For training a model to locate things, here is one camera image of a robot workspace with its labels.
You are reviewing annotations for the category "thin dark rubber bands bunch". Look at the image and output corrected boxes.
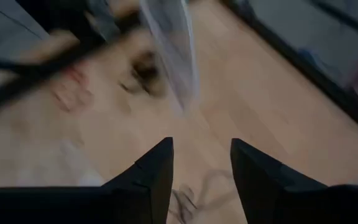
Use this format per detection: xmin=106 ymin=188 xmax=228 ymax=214
xmin=168 ymin=169 xmax=241 ymax=224

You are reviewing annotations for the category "clear plastic zip bag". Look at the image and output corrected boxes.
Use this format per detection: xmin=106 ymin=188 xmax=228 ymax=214
xmin=59 ymin=138 xmax=107 ymax=187
xmin=138 ymin=0 xmax=202 ymax=113

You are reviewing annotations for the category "wide black rubber bands bunch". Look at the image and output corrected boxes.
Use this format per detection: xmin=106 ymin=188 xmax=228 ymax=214
xmin=116 ymin=51 xmax=167 ymax=99

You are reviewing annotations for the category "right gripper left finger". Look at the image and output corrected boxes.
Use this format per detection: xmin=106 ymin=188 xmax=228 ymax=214
xmin=103 ymin=137 xmax=174 ymax=224

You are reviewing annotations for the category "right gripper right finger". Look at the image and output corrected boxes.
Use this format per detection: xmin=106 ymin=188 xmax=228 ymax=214
xmin=231 ymin=138 xmax=328 ymax=224

